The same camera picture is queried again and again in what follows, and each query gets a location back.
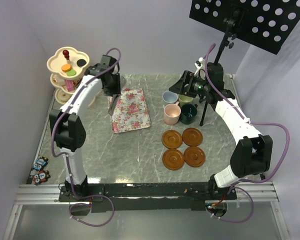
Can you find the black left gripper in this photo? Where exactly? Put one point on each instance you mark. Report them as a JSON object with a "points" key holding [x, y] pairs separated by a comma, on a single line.
{"points": [[117, 90]]}

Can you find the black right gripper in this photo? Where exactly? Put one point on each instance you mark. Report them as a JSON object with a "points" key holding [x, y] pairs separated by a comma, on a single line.
{"points": [[179, 87]]}

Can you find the metal serving tongs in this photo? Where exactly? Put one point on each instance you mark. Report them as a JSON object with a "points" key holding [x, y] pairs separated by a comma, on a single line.
{"points": [[112, 103]]}

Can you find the black toy cookie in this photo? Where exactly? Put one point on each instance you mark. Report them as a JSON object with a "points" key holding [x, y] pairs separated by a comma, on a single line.
{"points": [[81, 62]]}

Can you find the green toy macaron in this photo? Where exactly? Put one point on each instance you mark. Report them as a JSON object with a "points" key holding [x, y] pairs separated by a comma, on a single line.
{"points": [[71, 73]]}

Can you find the pink toy popsicle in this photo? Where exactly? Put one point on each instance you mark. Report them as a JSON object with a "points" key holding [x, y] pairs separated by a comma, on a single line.
{"points": [[70, 85]]}

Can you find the orange toy macaron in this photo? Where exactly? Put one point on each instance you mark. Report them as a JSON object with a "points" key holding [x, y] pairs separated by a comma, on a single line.
{"points": [[66, 67]]}

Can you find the white toy donut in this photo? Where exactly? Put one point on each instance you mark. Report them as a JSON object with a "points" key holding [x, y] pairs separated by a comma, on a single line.
{"points": [[63, 96]]}

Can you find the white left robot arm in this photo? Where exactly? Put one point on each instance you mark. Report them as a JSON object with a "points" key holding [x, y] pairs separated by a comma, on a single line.
{"points": [[67, 130]]}

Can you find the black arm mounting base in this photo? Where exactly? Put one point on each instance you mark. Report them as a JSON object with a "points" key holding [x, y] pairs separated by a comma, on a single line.
{"points": [[150, 196]]}

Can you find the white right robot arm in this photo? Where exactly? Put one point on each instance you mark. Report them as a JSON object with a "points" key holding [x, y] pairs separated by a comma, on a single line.
{"points": [[253, 151]]}

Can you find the light green mug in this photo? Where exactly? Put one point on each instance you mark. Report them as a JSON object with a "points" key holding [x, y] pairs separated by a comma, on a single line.
{"points": [[183, 99]]}

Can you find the light blue mug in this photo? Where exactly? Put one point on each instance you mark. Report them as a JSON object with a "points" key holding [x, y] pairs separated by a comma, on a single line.
{"points": [[169, 97]]}

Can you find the dark green mug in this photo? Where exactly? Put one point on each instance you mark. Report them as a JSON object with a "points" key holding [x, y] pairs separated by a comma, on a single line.
{"points": [[188, 113]]}

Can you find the pink mug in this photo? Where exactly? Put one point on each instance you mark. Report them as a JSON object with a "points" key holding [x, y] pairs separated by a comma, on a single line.
{"points": [[172, 113]]}

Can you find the floral serving tray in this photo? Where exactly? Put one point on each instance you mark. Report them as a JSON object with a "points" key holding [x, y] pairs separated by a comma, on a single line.
{"points": [[131, 111]]}

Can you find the cream three-tier dessert stand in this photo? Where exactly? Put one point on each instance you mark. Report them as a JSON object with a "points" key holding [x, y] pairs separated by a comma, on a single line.
{"points": [[63, 56]]}

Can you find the brown wooden coaster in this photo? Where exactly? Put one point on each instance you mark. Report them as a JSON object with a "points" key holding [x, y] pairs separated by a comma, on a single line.
{"points": [[173, 159], [194, 156], [171, 139], [192, 137]]}

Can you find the black perforated calibration board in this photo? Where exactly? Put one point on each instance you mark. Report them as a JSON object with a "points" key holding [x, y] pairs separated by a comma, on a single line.
{"points": [[266, 23]]}

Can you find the aluminium frame rail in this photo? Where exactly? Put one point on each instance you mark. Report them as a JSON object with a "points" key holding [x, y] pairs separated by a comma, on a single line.
{"points": [[36, 213]]}

